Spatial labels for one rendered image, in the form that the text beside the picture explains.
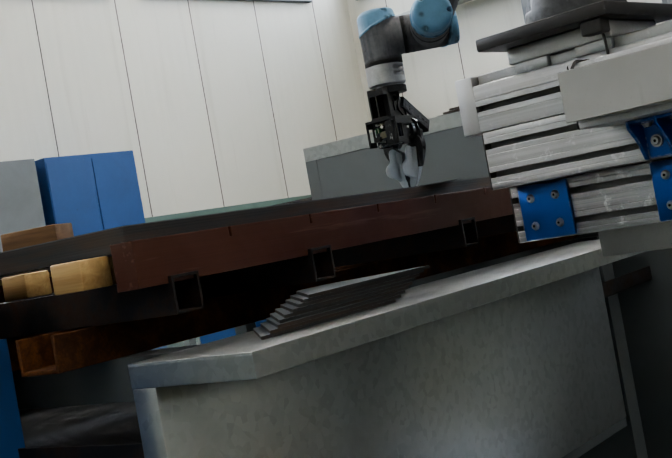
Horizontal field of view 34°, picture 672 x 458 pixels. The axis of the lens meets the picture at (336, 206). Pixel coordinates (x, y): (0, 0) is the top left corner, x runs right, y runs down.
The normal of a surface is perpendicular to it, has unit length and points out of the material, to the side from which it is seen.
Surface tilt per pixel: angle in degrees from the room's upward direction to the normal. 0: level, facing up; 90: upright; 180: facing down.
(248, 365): 90
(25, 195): 90
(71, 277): 90
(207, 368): 90
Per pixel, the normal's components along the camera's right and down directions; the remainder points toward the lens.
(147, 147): 0.70, -0.14
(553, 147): -0.70, 0.11
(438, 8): -0.06, -0.01
